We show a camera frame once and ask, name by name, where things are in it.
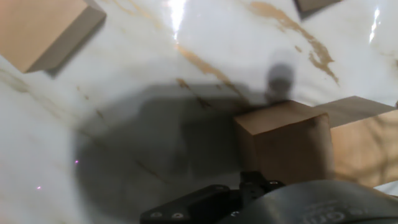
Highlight large wooden cube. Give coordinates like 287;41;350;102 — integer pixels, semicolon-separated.
294;0;343;19
0;0;108;74
233;100;335;186
312;95;398;189

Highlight white marble pattern sheet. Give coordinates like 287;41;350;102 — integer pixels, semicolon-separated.
0;0;398;224

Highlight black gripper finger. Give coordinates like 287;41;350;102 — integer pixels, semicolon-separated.
139;170;285;224

